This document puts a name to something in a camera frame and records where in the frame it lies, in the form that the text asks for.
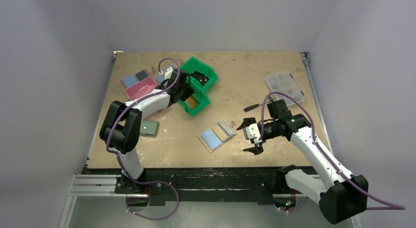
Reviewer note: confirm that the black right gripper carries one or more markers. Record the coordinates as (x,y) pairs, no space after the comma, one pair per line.
(267,129)

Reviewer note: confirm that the light blue open card holder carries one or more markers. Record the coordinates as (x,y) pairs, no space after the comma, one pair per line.
(160,78)

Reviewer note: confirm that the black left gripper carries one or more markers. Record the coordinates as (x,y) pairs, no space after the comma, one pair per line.
(189,90)

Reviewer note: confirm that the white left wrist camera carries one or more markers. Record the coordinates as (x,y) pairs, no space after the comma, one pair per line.
(167,72)

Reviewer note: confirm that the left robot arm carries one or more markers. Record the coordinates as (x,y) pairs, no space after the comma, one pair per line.
(121,127)

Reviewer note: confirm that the green bin with black parts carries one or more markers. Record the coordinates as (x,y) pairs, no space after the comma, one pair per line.
(194,64)

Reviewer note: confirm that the beige leather card holder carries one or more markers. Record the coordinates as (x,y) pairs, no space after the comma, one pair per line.
(210,140)

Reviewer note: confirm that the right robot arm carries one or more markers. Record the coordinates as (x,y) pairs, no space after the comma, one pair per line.
(338,193)

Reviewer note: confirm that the clear plastic screw organizer box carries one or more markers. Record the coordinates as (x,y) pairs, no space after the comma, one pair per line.
(284,82)

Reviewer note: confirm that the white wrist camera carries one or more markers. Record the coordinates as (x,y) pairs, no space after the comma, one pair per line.
(167,72)
(252,133)

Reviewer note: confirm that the pink box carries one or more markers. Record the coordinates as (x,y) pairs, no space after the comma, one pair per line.
(141,88)

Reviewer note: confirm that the black handled claw hammer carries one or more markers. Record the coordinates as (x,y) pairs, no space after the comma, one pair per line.
(254,106)

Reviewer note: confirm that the black parts in bin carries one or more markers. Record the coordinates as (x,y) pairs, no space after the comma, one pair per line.
(200,77)

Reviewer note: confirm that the aluminium frame rail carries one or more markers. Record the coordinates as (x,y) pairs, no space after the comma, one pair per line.
(93,203)
(305,61)

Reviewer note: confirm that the aluminium frame rail right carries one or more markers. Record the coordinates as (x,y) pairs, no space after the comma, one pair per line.
(305,61)

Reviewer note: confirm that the green closed card holder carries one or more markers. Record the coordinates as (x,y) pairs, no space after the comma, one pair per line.
(149,128)

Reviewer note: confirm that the yellow card in bin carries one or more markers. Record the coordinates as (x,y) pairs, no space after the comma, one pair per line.
(191,102)

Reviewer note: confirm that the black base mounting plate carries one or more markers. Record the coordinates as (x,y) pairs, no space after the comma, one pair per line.
(230,184)

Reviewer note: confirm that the aluminium front frame rail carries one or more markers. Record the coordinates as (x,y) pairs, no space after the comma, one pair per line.
(93,203)

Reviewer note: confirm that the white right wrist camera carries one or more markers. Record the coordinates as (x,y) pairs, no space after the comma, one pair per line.
(252,133)

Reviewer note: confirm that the blue grey open card holder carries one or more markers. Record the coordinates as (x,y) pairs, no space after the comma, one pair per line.
(135,79)

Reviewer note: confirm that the green bin with yellow card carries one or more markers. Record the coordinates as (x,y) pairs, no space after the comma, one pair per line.
(203,101)

